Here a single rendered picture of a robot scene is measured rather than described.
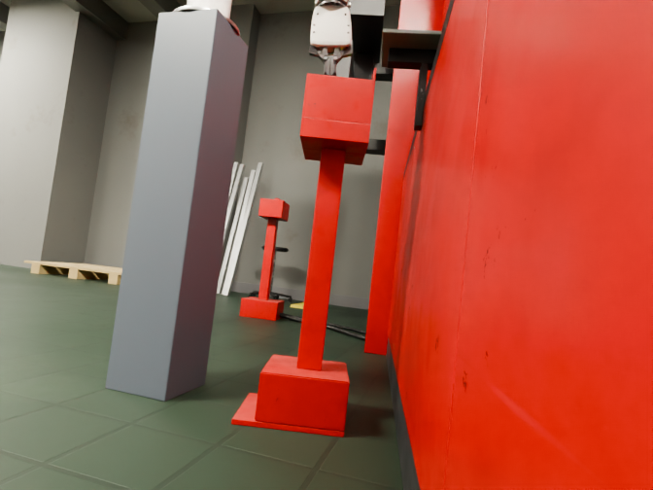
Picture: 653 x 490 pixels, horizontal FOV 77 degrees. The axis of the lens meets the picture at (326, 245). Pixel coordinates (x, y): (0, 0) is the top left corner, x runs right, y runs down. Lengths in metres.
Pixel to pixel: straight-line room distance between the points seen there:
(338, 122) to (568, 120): 0.79
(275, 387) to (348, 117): 0.63
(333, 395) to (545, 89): 0.81
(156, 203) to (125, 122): 5.25
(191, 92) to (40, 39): 5.75
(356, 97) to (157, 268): 0.64
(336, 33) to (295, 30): 4.53
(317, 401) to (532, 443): 0.77
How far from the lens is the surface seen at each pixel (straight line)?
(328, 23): 1.12
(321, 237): 1.00
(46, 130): 6.28
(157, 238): 1.13
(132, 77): 6.56
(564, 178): 0.22
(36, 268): 5.24
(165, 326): 1.11
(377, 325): 1.99
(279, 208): 2.79
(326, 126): 0.99
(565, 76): 0.25
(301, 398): 0.97
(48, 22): 6.90
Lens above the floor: 0.36
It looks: 4 degrees up
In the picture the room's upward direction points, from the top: 6 degrees clockwise
